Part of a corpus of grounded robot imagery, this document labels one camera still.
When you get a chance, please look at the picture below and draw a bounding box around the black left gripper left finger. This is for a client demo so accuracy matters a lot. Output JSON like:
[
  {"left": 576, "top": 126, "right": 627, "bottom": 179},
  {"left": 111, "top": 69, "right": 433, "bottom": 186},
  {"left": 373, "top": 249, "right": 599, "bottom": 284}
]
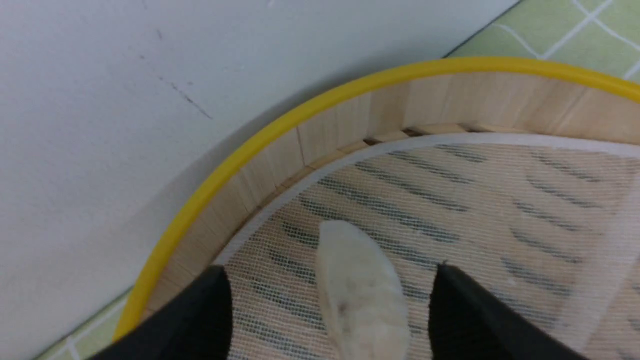
[{"left": 91, "top": 265, "right": 233, "bottom": 360}]

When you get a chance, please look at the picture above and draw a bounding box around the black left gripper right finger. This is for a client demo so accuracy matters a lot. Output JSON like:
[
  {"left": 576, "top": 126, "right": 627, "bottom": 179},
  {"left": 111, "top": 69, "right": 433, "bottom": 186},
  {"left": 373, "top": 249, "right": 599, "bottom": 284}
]
[{"left": 429, "top": 263, "right": 583, "bottom": 360}]

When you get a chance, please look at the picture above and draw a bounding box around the white steamed dumpling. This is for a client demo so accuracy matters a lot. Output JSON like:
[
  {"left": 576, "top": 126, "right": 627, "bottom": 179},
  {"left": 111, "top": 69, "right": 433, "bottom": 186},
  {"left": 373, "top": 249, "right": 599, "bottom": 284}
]
[{"left": 315, "top": 219, "right": 411, "bottom": 360}]

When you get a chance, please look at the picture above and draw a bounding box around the white mesh steamer liner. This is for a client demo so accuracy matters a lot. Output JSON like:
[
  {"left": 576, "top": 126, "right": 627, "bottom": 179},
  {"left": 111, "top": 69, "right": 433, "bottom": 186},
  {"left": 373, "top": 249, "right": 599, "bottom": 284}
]
[{"left": 215, "top": 133, "right": 640, "bottom": 360}]

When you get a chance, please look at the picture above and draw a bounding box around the bamboo steamer basket yellow rim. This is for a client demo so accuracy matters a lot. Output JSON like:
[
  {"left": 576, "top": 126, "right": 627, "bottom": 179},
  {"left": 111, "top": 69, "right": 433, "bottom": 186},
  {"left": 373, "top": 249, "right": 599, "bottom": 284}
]
[{"left": 93, "top": 57, "right": 640, "bottom": 360}]

